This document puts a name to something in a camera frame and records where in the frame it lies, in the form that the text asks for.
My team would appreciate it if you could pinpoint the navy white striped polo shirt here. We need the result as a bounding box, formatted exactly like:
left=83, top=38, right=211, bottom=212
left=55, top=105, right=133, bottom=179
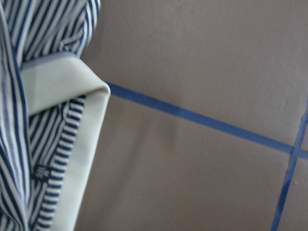
left=0, top=0, right=110, bottom=231

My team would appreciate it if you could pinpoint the blue tape strip near collar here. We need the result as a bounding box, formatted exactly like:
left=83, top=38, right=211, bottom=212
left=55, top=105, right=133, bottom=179
left=107, top=82, right=308, bottom=159

